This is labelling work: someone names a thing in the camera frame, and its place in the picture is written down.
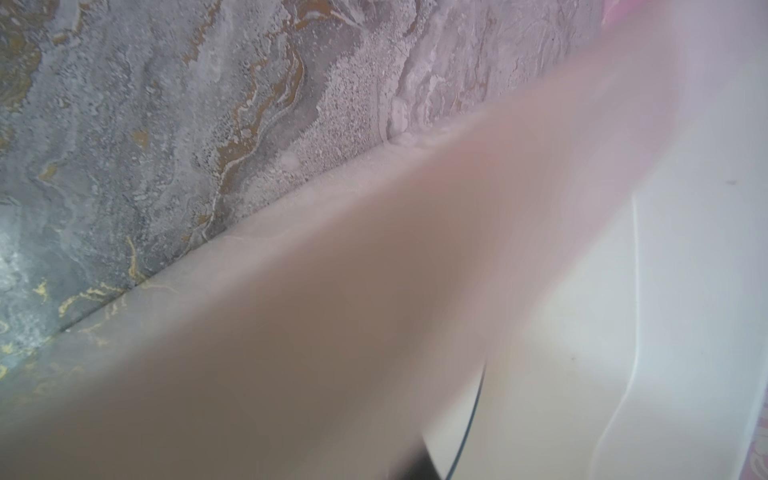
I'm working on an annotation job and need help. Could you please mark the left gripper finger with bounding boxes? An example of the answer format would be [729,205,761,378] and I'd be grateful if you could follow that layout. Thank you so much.
[389,441,442,480]

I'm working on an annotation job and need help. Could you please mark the white plastic bin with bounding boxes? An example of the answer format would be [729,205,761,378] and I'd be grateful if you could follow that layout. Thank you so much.
[0,0,768,480]

